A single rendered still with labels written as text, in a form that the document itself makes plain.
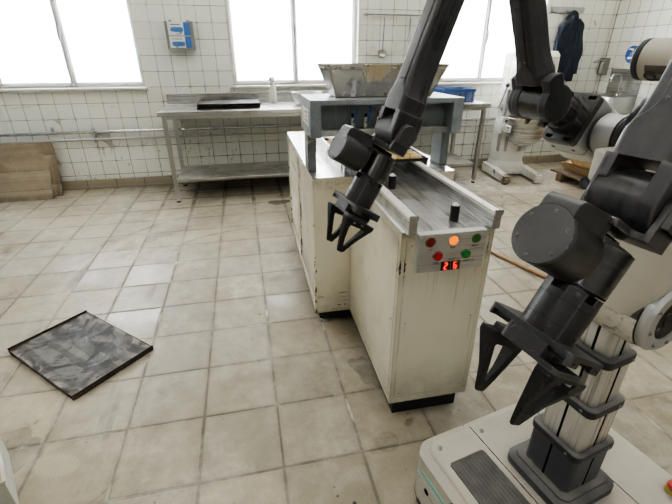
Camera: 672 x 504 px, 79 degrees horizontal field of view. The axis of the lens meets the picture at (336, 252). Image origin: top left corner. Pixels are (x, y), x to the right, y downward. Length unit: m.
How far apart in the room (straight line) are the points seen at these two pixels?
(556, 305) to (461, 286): 1.08
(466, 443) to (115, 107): 4.59
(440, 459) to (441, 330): 0.45
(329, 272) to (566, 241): 1.80
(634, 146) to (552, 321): 0.18
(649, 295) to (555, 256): 0.62
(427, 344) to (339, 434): 0.51
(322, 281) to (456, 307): 0.83
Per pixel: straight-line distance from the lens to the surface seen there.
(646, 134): 0.48
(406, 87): 0.79
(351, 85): 1.94
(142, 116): 5.05
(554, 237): 0.40
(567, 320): 0.46
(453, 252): 1.40
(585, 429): 1.26
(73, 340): 2.56
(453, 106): 2.06
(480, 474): 1.40
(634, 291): 1.00
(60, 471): 1.94
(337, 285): 2.17
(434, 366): 1.70
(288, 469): 1.68
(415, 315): 1.51
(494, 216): 1.41
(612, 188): 0.48
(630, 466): 1.61
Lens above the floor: 1.36
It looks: 26 degrees down
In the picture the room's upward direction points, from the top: straight up
